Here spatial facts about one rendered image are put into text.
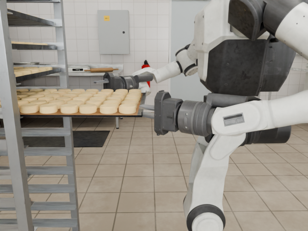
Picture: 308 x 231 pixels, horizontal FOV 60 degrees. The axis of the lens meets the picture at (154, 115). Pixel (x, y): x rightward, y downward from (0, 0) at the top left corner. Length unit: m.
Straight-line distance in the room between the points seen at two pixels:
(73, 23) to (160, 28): 1.48
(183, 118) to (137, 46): 4.19
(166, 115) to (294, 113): 0.30
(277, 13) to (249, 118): 0.24
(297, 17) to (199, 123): 0.31
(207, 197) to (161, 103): 0.45
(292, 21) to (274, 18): 0.04
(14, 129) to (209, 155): 0.59
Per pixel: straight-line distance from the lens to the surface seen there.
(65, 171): 1.30
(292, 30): 0.67
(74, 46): 5.00
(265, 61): 0.87
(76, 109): 0.79
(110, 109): 0.76
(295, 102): 0.64
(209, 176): 0.98
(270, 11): 0.69
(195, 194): 1.01
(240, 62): 0.84
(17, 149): 0.81
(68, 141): 1.25
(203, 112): 0.66
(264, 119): 0.62
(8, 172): 0.88
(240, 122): 0.62
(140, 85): 1.28
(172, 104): 0.70
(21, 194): 0.86
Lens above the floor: 1.22
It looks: 14 degrees down
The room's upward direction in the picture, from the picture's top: straight up
